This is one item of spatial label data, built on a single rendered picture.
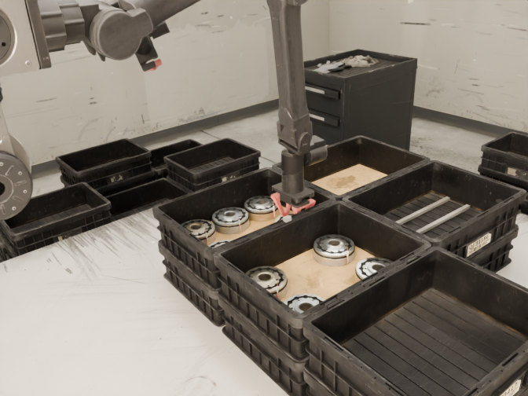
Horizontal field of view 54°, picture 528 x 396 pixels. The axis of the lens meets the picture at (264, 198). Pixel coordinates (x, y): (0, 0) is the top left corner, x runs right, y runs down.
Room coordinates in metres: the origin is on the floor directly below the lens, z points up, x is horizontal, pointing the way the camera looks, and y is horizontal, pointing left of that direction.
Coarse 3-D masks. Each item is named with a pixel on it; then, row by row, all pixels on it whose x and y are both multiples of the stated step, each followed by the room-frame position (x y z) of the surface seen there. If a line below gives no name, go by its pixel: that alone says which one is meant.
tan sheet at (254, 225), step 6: (252, 222) 1.29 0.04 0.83; (258, 222) 1.29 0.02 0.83; (264, 222) 1.29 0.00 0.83; (270, 222) 1.29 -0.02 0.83; (252, 228) 1.26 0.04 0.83; (258, 228) 1.26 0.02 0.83; (216, 234) 1.24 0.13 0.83; (222, 234) 1.24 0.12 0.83; (228, 234) 1.23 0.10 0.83; (234, 234) 1.23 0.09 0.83; (240, 234) 1.23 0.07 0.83; (216, 240) 1.20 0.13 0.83
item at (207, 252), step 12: (264, 168) 1.45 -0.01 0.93; (228, 180) 1.37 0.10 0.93; (192, 192) 1.30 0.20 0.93; (324, 192) 1.26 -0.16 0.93; (156, 204) 1.24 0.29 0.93; (168, 204) 1.24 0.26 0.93; (324, 204) 1.19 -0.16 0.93; (156, 216) 1.20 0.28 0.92; (168, 216) 1.17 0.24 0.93; (168, 228) 1.15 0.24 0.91; (180, 228) 1.11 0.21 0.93; (264, 228) 1.09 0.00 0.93; (192, 240) 1.05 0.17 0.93; (240, 240) 1.04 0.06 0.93; (204, 252) 1.01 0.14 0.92
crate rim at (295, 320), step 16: (320, 208) 1.17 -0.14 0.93; (352, 208) 1.16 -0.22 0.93; (288, 224) 1.10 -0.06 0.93; (384, 224) 1.08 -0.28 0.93; (416, 240) 1.00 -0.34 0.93; (224, 272) 0.94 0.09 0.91; (240, 272) 0.91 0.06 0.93; (384, 272) 0.88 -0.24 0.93; (256, 288) 0.85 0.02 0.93; (352, 288) 0.83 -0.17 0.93; (272, 304) 0.81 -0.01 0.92; (320, 304) 0.79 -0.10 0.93; (288, 320) 0.77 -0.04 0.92
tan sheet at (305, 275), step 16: (304, 256) 1.11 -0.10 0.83; (368, 256) 1.09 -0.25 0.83; (288, 272) 1.04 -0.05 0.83; (304, 272) 1.04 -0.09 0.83; (320, 272) 1.04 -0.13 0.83; (336, 272) 1.03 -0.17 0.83; (352, 272) 1.03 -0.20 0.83; (288, 288) 0.98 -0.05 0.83; (304, 288) 0.97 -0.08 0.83; (320, 288) 0.97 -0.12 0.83; (336, 288) 0.97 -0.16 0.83
